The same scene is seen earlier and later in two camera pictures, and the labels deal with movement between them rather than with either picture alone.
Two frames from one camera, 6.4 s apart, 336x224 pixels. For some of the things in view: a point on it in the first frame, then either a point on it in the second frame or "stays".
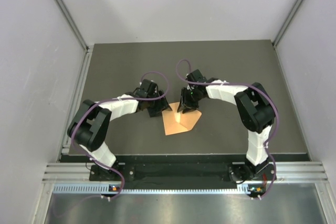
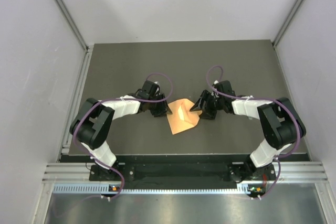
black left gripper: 162,105 stays
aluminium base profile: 302,171 stays
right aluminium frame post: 295,8 stays
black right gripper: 185,102 → 208,114
